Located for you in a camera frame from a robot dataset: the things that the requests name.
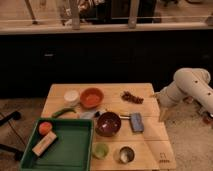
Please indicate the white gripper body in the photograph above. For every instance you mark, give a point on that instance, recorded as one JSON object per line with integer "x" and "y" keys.
{"x": 169, "y": 96}

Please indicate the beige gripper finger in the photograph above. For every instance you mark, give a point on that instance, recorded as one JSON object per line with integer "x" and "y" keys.
{"x": 164, "y": 113}

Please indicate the dark red grape bunch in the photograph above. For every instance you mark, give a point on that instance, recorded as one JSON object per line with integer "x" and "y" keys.
{"x": 127, "y": 96}

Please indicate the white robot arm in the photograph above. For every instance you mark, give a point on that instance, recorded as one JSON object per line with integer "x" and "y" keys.
{"x": 187, "y": 82}

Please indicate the purple bowl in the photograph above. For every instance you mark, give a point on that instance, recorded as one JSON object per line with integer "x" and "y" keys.
{"x": 108, "y": 124}

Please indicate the orange bowl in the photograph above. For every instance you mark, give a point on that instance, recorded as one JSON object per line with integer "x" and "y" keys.
{"x": 91, "y": 97}

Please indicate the blue sponge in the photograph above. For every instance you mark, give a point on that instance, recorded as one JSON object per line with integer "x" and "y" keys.
{"x": 136, "y": 123}

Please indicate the silver metal cup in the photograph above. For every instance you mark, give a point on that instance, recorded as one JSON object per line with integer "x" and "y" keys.
{"x": 126, "y": 154}

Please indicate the light green cup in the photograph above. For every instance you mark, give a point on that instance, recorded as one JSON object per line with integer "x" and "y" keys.
{"x": 100, "y": 150}

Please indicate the grey dish brush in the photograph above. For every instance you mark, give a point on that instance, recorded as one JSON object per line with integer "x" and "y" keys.
{"x": 89, "y": 115}

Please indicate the green tray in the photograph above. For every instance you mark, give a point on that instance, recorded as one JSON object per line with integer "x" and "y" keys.
{"x": 70, "y": 151}

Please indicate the green pepper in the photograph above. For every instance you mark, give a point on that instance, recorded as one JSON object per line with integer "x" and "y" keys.
{"x": 62, "y": 111}

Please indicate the orange ball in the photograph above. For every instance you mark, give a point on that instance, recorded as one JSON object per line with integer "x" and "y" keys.
{"x": 44, "y": 128}

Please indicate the wooden block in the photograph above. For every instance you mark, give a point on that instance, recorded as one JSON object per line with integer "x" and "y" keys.
{"x": 44, "y": 143}

